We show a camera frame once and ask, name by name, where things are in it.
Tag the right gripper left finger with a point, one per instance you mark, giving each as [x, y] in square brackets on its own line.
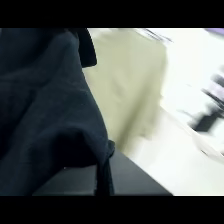
[73, 181]

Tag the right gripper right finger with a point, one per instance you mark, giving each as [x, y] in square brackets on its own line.
[133, 178]

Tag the dark grey garment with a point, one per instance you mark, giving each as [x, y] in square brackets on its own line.
[43, 110]

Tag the pale yellow garment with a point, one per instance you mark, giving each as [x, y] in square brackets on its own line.
[130, 86]

